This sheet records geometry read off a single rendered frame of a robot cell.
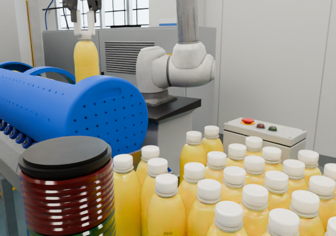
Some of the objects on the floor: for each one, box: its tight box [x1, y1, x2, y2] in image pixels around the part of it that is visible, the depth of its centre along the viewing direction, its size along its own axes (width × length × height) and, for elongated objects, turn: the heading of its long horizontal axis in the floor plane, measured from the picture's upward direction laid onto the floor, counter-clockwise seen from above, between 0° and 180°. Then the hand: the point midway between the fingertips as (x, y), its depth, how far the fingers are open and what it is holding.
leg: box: [0, 176, 19, 236], centre depth 162 cm, size 6×6×63 cm
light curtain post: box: [24, 0, 46, 78], centre depth 208 cm, size 6×6×170 cm
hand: (84, 23), depth 84 cm, fingers closed on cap, 4 cm apart
